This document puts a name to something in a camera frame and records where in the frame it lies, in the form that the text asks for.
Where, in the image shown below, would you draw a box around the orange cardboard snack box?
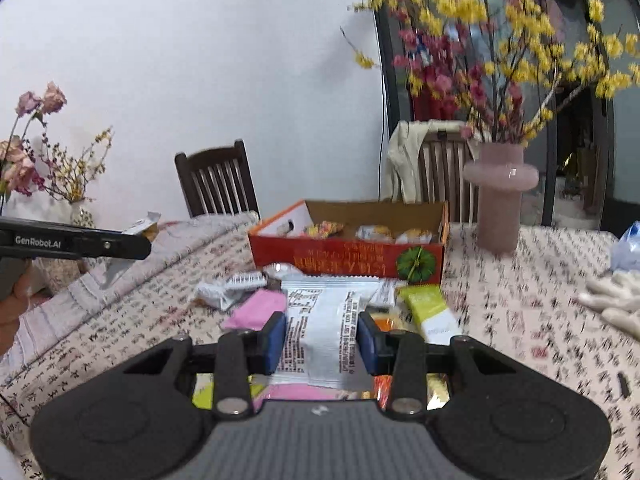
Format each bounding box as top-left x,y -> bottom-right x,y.
248,200 -> 449,284

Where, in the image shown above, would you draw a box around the pink glass vase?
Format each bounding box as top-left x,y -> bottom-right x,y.
463,143 -> 539,256

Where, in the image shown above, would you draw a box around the dark wooden chair left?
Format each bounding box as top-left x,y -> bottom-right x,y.
174,140 -> 259,218

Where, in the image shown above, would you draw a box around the pink patterned blanket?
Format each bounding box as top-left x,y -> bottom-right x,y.
1,212 -> 258,385

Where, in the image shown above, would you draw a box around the patterned vase with flowers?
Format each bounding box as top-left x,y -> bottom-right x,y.
1,81 -> 114,228

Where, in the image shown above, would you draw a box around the calligraphy print tablecloth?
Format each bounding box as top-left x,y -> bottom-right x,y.
1,214 -> 639,479

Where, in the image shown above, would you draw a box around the white small snack packet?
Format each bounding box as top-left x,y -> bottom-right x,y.
193,271 -> 268,312

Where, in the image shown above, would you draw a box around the green white snack packet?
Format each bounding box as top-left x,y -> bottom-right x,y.
398,285 -> 461,346

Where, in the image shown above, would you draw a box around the blue plastic bag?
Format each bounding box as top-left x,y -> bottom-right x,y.
611,221 -> 640,271

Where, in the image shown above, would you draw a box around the white silver snack packet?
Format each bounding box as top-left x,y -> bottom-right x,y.
271,276 -> 378,391

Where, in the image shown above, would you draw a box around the wooden chair with jacket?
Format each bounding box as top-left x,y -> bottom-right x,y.
418,130 -> 480,223

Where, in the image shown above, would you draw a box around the pink and yellow flower branches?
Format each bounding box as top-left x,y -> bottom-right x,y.
349,0 -> 639,146

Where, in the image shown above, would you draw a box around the white cloth gloves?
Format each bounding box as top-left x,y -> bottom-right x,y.
577,270 -> 640,340

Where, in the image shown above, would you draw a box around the beige jacket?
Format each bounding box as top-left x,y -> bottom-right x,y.
381,120 -> 469,204

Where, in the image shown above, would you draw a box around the person's left hand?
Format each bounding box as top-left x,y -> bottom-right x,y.
0,263 -> 32,356

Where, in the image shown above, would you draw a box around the pink snack packet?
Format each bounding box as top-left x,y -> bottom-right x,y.
221,289 -> 286,330

